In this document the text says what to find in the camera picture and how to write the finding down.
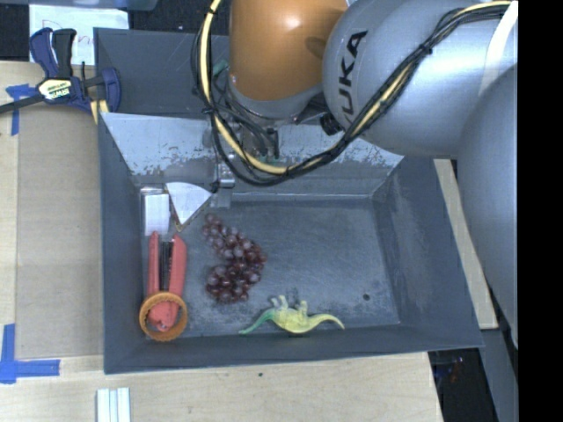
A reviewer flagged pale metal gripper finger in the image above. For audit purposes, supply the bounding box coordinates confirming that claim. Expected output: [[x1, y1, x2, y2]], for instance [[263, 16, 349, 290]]
[[212, 166, 237, 211]]

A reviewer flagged white triangular wedge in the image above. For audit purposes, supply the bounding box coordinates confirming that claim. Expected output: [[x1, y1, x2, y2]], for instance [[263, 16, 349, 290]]
[[165, 181, 214, 228]]

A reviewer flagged white rectangular block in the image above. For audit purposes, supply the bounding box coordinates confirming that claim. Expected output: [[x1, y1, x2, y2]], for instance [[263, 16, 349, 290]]
[[141, 186, 172, 237]]

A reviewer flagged dark red grape bunch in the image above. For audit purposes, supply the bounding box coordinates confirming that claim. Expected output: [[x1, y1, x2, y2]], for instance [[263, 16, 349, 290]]
[[201, 212, 268, 305]]

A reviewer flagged red hand tool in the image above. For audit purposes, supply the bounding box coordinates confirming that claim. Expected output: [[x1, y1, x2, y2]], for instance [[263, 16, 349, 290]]
[[145, 230, 188, 333]]

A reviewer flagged grey metal bin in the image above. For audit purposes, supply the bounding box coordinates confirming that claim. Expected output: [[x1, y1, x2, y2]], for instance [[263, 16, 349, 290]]
[[92, 26, 486, 375]]

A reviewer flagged yellow green toy dinosaur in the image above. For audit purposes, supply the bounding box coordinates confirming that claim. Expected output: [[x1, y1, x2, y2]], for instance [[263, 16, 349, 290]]
[[238, 295, 346, 336]]

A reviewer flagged orange ring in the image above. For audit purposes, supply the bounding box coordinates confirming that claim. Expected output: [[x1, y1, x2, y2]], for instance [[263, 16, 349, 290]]
[[138, 291, 189, 342]]

